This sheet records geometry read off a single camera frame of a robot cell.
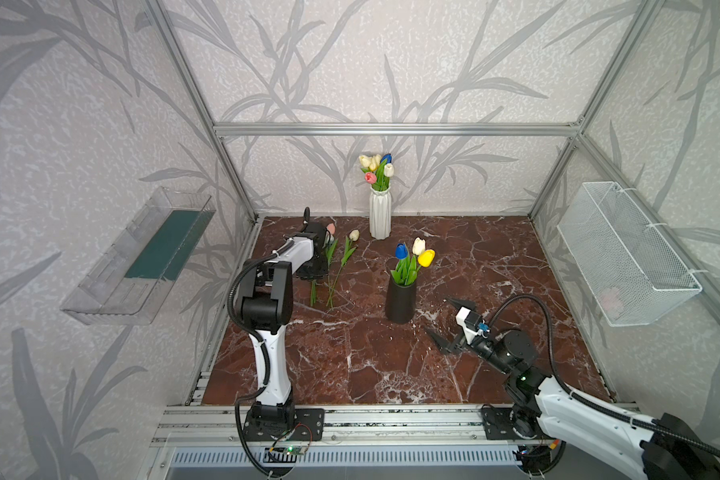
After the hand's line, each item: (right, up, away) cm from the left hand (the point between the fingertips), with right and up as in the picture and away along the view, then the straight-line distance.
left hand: (318, 266), depth 102 cm
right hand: (+36, -7, -28) cm, 46 cm away
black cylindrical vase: (+27, -8, -19) cm, 34 cm away
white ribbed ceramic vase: (+21, +18, +2) cm, 28 cm away
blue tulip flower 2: (+24, +35, -10) cm, 43 cm away
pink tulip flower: (+18, +27, -18) cm, 37 cm away
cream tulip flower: (+31, +7, -28) cm, 43 cm away
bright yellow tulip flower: (+32, +5, -32) cm, 45 cm away
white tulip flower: (+24, +30, -13) cm, 41 cm away
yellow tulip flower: (+20, +33, -9) cm, 40 cm away
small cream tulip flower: (+10, +6, +7) cm, 14 cm away
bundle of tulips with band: (+3, +7, +6) cm, 10 cm away
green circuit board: (0, -41, -32) cm, 52 cm away
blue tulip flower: (+27, 0, -23) cm, 36 cm away
